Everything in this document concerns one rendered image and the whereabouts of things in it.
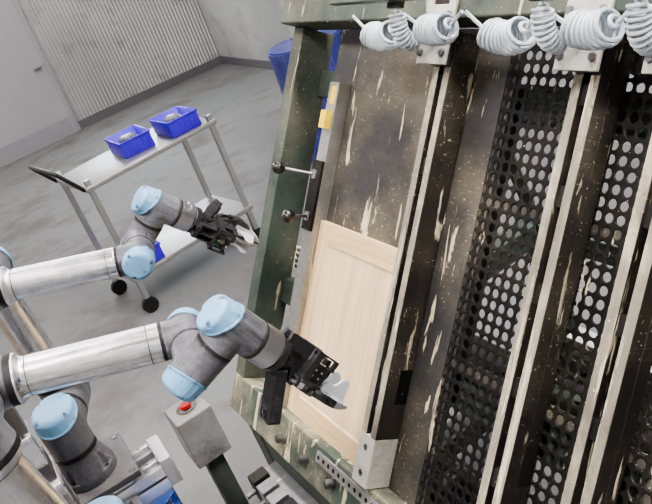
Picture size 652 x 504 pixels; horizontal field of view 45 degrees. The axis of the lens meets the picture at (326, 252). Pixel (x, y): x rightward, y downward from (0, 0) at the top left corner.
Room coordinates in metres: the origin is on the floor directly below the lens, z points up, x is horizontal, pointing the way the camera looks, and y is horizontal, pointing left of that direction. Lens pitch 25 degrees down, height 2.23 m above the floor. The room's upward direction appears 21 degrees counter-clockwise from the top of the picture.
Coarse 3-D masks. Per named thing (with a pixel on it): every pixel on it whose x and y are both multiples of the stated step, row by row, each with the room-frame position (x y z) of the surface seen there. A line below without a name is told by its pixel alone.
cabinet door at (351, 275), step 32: (320, 224) 2.03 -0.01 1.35; (320, 256) 1.98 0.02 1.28; (352, 256) 1.85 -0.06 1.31; (384, 256) 1.73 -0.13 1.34; (320, 288) 1.94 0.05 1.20; (352, 288) 1.81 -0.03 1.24; (384, 288) 1.69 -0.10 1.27; (320, 320) 1.89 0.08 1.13; (352, 320) 1.77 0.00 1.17; (352, 352) 1.72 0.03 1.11; (352, 384) 1.68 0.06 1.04; (320, 416) 1.75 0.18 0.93; (352, 416) 1.64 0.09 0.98; (352, 448) 1.59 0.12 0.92
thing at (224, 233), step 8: (200, 208) 1.92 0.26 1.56; (200, 216) 1.90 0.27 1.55; (216, 216) 1.94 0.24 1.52; (224, 216) 1.96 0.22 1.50; (200, 224) 1.88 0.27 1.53; (208, 224) 1.91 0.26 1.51; (216, 224) 1.92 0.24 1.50; (224, 224) 1.91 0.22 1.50; (192, 232) 1.88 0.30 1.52; (200, 232) 1.88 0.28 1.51; (208, 232) 1.90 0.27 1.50; (216, 232) 1.89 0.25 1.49; (224, 232) 1.89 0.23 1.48; (232, 232) 1.90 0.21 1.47; (208, 240) 1.89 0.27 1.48; (216, 240) 1.90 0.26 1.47; (224, 240) 1.91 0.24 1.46; (232, 240) 1.89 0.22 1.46; (208, 248) 1.89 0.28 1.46
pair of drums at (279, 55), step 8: (328, 32) 6.43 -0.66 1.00; (336, 32) 6.36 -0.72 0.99; (288, 40) 6.73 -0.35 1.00; (336, 40) 6.31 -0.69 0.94; (272, 48) 6.65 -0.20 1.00; (280, 48) 6.53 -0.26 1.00; (288, 48) 6.41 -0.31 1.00; (336, 48) 6.29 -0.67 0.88; (272, 56) 6.41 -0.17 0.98; (280, 56) 6.32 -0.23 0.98; (288, 56) 6.27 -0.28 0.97; (336, 56) 6.27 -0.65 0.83; (272, 64) 6.47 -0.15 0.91; (280, 64) 6.35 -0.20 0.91; (336, 64) 6.26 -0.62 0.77; (280, 72) 6.38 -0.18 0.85; (280, 80) 6.42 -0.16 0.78; (280, 88) 6.52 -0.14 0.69; (320, 112) 6.23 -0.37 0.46; (320, 128) 6.25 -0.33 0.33; (320, 136) 6.26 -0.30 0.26; (312, 160) 6.39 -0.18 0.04
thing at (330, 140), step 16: (336, 96) 2.11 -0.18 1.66; (336, 112) 2.10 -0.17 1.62; (336, 128) 2.09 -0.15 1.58; (320, 144) 2.11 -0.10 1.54; (336, 144) 2.08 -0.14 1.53; (320, 160) 2.09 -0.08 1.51; (336, 160) 2.08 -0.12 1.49; (320, 192) 2.05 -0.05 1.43; (320, 208) 2.04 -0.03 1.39; (304, 240) 2.04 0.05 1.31; (304, 256) 2.02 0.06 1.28; (304, 272) 2.00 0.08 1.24; (304, 288) 1.99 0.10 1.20; (304, 304) 1.98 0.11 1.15; (288, 320) 2.00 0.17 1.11; (288, 384) 1.92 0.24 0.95
